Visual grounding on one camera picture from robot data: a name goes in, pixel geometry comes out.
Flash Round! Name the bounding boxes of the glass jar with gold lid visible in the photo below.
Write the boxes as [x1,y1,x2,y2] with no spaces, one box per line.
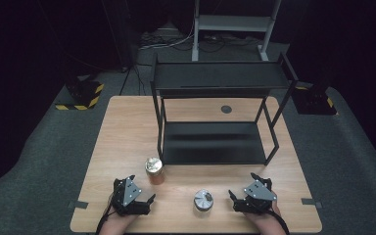
[144,157,166,186]

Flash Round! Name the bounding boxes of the hand-held gripper cable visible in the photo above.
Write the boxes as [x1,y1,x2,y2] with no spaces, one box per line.
[95,195,116,235]
[266,210,291,235]

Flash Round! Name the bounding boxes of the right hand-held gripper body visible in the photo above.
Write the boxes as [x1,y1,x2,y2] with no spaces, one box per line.
[233,177,278,215]

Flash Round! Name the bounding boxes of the grey tape piece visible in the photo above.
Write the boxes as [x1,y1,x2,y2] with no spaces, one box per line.
[301,197,323,210]
[67,200,89,211]

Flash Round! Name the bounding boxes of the right hand-held gripper cable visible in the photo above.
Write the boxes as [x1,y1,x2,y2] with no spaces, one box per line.
[266,210,291,235]

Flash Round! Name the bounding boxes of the glass jar with silver lid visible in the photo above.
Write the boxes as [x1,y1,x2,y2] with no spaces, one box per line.
[193,188,215,218]

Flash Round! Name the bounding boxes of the left hand-held gripper cable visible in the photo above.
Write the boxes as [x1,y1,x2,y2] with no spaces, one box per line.
[95,195,116,235]

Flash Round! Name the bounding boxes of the grey metal stand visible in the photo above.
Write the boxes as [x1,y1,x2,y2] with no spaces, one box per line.
[191,0,282,63]

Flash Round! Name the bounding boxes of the yellow black striped stand base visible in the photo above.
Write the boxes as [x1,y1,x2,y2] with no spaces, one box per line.
[291,82,339,117]
[55,80,106,112]

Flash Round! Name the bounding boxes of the person's left hand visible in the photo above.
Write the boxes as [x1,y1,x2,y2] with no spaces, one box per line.
[103,210,140,230]

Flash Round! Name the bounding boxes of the person's right hand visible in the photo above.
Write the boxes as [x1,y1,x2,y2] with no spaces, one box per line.
[243,195,281,229]

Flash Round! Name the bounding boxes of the black metal shelf rack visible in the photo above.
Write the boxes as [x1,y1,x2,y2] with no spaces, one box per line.
[149,52,300,167]

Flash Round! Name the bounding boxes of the white floor cable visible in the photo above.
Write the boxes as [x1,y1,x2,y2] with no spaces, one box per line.
[139,19,197,52]

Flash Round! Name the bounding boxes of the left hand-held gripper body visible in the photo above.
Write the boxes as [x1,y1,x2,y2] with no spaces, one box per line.
[112,175,152,216]

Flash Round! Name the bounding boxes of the black tripod legs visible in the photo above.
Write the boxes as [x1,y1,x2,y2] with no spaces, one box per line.
[118,63,147,97]

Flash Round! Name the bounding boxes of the black floor cable bundle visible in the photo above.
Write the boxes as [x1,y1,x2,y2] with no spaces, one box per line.
[198,33,262,54]

